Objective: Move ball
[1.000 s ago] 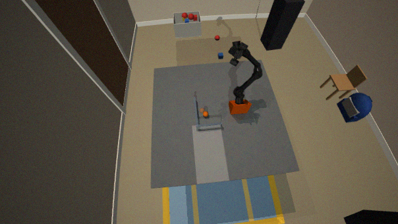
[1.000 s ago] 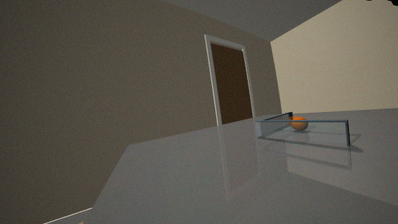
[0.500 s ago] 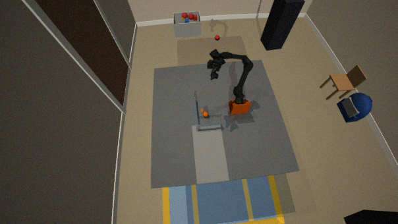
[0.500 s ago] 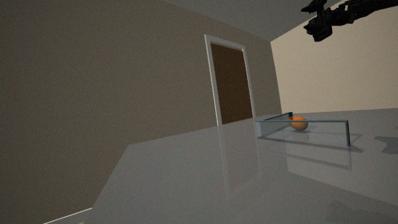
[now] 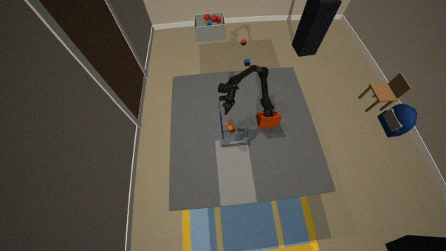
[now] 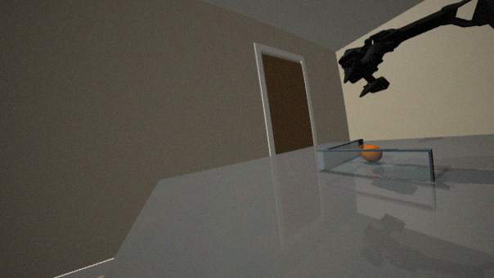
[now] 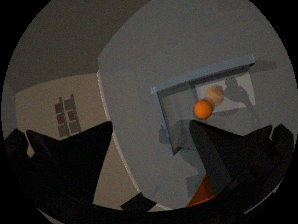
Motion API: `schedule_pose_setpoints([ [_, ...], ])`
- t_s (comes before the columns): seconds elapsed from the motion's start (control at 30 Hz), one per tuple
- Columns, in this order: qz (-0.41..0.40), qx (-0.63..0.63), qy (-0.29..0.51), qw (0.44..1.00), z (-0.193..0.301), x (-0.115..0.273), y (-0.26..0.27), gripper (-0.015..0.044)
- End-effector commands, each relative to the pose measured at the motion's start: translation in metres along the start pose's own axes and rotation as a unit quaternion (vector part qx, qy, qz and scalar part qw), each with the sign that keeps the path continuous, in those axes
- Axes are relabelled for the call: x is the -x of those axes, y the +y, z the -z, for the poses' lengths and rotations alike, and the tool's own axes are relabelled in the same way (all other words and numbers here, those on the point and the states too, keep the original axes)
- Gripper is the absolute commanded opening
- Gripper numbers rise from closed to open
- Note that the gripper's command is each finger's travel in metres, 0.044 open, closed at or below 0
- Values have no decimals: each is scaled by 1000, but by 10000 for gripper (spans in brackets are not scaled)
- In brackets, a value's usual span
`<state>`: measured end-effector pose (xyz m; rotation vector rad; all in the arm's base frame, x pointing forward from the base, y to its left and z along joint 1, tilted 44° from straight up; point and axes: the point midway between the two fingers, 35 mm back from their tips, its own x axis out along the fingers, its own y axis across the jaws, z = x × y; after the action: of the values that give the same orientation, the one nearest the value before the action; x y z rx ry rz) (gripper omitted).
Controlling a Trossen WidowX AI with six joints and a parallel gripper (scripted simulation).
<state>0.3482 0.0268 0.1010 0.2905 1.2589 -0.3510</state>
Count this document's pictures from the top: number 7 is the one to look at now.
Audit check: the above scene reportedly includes clear low glass walls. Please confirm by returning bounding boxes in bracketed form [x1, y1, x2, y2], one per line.
[158, 63, 253, 153]

